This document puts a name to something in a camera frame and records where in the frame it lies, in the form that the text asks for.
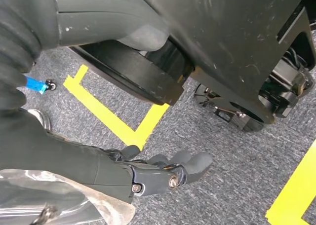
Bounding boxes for dark robot body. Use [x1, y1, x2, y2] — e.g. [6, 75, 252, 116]
[129, 0, 316, 126]

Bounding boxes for blue metal shelf rack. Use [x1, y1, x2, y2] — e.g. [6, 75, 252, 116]
[25, 76, 57, 95]

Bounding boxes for black robot wheel assembly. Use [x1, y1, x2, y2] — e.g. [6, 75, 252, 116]
[194, 52, 315, 133]

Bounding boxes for shiny silver robot cover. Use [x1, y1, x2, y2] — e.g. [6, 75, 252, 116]
[0, 169, 136, 225]

